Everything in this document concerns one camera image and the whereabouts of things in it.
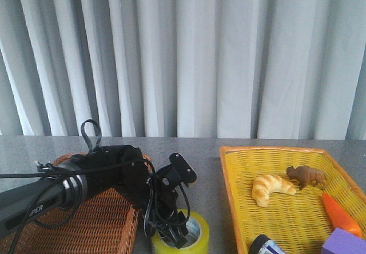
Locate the yellow packing tape roll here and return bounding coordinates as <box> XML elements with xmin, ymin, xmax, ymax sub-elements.
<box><xmin>151</xmin><ymin>211</ymin><xmax>210</xmax><ymax>254</ymax></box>

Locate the yellow orange-rimmed basket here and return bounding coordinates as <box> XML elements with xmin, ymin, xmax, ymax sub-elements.
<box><xmin>220</xmin><ymin>146</ymin><xmax>365</xmax><ymax>253</ymax></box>

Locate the black capped blue bottle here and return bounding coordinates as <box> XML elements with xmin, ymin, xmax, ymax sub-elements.
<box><xmin>249</xmin><ymin>234</ymin><xmax>285</xmax><ymax>254</ymax></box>

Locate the brown wicker basket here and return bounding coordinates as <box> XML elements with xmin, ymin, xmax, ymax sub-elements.
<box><xmin>0</xmin><ymin>153</ymin><xmax>153</xmax><ymax>254</ymax></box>

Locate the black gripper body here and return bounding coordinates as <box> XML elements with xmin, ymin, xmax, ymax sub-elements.
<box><xmin>147</xmin><ymin>177</ymin><xmax>178</xmax><ymax>231</ymax></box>

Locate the orange toy carrot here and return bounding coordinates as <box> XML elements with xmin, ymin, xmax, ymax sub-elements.
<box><xmin>322</xmin><ymin>193</ymin><xmax>363</xmax><ymax>239</ymax></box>

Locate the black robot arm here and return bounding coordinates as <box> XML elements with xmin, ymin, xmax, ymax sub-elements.
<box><xmin>1</xmin><ymin>145</ymin><xmax>197</xmax><ymax>248</ymax></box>

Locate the grey pleated curtain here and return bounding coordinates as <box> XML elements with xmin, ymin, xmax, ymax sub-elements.
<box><xmin>1</xmin><ymin>0</ymin><xmax>365</xmax><ymax>140</ymax></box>

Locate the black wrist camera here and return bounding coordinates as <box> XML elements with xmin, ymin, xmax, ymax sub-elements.
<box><xmin>156</xmin><ymin>153</ymin><xmax>197</xmax><ymax>191</ymax></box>

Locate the purple foam block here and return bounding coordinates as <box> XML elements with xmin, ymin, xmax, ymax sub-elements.
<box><xmin>321</xmin><ymin>228</ymin><xmax>365</xmax><ymax>254</ymax></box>

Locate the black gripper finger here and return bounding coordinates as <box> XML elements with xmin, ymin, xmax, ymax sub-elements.
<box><xmin>164</xmin><ymin>211</ymin><xmax>189</xmax><ymax>249</ymax></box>

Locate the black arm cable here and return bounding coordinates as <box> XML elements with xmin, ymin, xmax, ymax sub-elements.
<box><xmin>0</xmin><ymin>119</ymin><xmax>191</xmax><ymax>254</ymax></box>

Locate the brown toy bison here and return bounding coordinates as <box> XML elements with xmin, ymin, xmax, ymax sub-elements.
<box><xmin>286</xmin><ymin>166</ymin><xmax>327</xmax><ymax>190</ymax></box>

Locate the toy croissant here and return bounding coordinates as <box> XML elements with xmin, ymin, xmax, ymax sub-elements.
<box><xmin>251</xmin><ymin>174</ymin><xmax>296</xmax><ymax>207</ymax></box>

